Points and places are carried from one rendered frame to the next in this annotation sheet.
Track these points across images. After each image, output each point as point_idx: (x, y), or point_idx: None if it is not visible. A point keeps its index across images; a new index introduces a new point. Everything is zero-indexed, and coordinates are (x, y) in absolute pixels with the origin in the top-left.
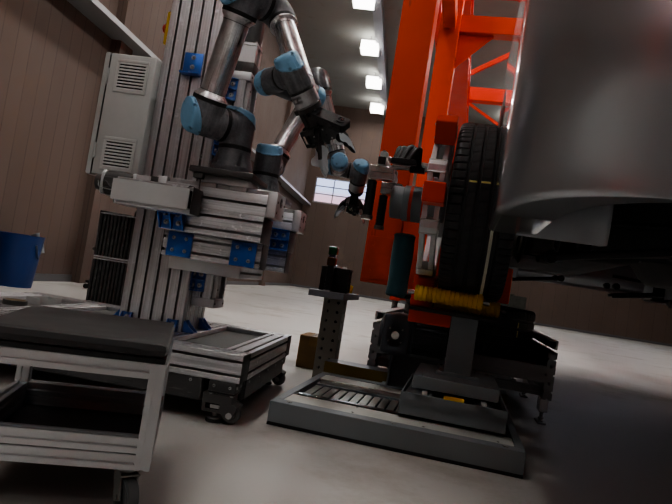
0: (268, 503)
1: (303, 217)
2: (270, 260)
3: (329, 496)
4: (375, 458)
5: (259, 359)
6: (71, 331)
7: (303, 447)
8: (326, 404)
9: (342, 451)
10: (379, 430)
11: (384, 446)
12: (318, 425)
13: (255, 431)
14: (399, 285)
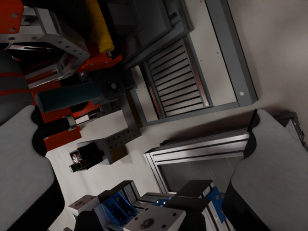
0: None
1: (78, 204)
2: (132, 198)
3: None
4: (261, 2)
5: (227, 134)
6: None
7: (290, 48)
8: (216, 76)
9: (269, 26)
10: (228, 20)
11: (231, 16)
12: (244, 64)
13: (286, 93)
14: (90, 86)
